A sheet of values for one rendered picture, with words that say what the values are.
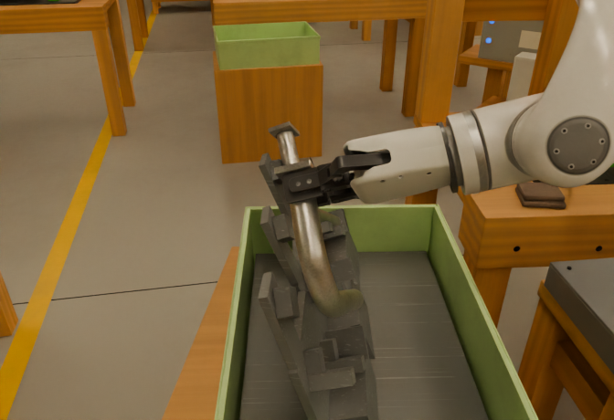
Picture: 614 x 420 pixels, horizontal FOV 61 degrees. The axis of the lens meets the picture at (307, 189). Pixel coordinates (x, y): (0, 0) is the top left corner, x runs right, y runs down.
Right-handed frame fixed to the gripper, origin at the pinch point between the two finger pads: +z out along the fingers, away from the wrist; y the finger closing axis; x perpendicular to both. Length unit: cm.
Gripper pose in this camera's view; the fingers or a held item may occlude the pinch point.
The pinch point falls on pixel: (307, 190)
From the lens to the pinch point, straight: 57.2
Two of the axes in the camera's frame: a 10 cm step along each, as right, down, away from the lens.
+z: -9.6, 2.2, 2.0
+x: 1.6, 9.4, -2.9
